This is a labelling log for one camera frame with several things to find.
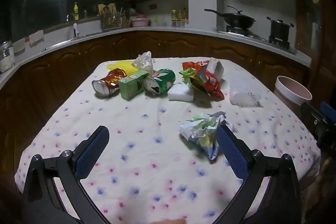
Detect pink basin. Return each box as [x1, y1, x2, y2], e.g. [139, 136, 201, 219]
[130, 14, 151, 27]

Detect green snack wrapper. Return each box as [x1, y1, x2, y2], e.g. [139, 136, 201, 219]
[179, 68, 201, 88]

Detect dish rack with utensils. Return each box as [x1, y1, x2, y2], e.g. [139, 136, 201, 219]
[98, 3, 122, 30]

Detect crushed green can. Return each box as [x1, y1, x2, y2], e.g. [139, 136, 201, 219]
[142, 69, 176, 96]

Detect white sink faucet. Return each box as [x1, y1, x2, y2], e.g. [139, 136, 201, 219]
[66, 13, 79, 38]

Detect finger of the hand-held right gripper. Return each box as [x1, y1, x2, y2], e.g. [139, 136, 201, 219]
[301, 102, 326, 132]
[320, 101, 336, 125]

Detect white paper box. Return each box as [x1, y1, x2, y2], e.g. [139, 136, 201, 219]
[206, 57, 225, 81]

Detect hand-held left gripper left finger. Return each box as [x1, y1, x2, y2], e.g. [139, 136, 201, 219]
[22, 125, 111, 224]

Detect green carton box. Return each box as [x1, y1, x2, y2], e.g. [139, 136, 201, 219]
[118, 70, 149, 101]

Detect pink and white bin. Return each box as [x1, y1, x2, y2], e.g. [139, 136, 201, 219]
[274, 76, 313, 119]

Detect gas stove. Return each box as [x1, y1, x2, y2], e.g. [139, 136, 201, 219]
[218, 25, 296, 50]

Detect hanging dish cloth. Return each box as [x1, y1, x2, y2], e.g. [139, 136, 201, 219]
[28, 30, 45, 45]
[12, 39, 27, 54]

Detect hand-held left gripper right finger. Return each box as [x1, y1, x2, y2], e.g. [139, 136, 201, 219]
[210, 124, 302, 224]

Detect wooden lower cabinets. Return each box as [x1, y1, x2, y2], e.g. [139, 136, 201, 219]
[0, 30, 313, 135]

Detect crushed red can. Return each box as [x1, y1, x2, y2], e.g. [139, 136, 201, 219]
[91, 68, 128, 98]

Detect printed paper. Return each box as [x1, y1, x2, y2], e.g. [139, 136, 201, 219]
[179, 112, 235, 161]

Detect yellow sponge cloth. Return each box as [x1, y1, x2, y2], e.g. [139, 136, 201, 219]
[106, 61, 138, 76]

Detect floral white tablecloth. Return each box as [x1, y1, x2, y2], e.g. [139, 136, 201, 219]
[14, 56, 322, 224]

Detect white kitchen countertop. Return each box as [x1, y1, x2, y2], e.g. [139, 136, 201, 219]
[0, 25, 313, 88]

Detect red snack bag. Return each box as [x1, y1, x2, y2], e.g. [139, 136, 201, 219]
[193, 68, 225, 100]

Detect black cooking pot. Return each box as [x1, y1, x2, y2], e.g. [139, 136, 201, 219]
[266, 17, 294, 41]

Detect orange-red snack wrapper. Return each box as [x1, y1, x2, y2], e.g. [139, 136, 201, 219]
[182, 61, 210, 71]

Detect white foam block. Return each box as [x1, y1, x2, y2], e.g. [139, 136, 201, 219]
[167, 83, 195, 102]

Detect black wok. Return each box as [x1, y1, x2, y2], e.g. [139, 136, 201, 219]
[204, 6, 256, 29]

